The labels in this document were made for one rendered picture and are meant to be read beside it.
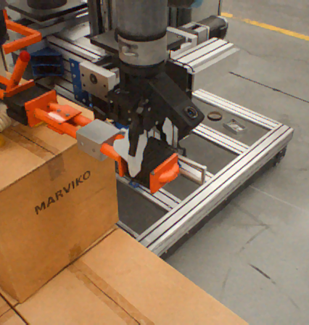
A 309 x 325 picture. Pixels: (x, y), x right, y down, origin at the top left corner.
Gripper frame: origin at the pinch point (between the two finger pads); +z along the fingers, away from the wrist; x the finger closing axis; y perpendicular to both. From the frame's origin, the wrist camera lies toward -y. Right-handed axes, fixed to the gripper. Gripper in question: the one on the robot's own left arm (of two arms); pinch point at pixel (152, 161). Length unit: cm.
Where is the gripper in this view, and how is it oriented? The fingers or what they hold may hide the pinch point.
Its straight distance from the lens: 76.4
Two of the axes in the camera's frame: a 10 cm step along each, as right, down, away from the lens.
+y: -7.8, -4.0, 4.8
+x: -6.2, 4.9, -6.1
